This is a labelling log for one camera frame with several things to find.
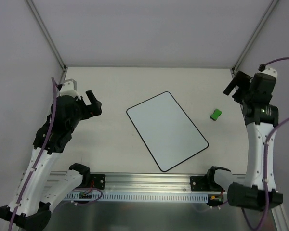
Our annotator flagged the green whiteboard eraser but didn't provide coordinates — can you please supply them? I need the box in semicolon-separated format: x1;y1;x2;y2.
210;109;222;121

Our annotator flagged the small whiteboard black frame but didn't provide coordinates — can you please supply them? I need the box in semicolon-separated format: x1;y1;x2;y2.
126;91;209;172

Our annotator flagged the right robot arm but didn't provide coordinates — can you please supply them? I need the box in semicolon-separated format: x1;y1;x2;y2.
205;68;284;211

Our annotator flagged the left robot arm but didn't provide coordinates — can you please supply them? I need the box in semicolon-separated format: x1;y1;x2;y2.
0;90;102;231

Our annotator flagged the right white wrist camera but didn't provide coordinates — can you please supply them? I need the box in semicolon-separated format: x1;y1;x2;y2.
258;64;278;79

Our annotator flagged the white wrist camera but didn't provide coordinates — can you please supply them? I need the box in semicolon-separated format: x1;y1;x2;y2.
56;79;82;102
258;64;278;79

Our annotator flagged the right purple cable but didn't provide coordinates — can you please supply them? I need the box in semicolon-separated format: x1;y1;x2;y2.
211;56;289;231

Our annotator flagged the purple cable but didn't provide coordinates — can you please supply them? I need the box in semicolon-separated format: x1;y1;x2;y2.
8;77;103;231
211;56;289;231

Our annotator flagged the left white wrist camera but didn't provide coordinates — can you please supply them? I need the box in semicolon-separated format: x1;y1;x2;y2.
56;79;82;102

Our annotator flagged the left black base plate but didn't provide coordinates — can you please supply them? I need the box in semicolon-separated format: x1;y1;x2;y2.
89;173;106;190

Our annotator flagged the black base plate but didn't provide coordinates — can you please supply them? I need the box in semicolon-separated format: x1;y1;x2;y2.
189;176;223;192
89;173;106;190

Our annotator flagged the right aluminium frame post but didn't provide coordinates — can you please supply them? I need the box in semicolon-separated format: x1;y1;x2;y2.
230;0;279;78

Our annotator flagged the aluminium frame post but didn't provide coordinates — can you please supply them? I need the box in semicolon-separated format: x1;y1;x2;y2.
230;0;279;78
25;0;67;84

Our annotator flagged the aluminium mounting rail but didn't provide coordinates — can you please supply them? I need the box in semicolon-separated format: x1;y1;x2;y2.
92;172;203;193

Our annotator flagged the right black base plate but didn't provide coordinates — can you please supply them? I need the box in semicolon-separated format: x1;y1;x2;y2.
189;176;223;192

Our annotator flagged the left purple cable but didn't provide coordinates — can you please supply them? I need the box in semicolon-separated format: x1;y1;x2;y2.
8;77;103;231

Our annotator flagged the left aluminium frame post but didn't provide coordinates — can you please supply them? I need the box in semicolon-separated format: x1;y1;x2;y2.
25;0;67;84

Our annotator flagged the white slotted cable duct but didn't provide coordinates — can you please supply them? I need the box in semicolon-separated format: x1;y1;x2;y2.
63;191;209;204

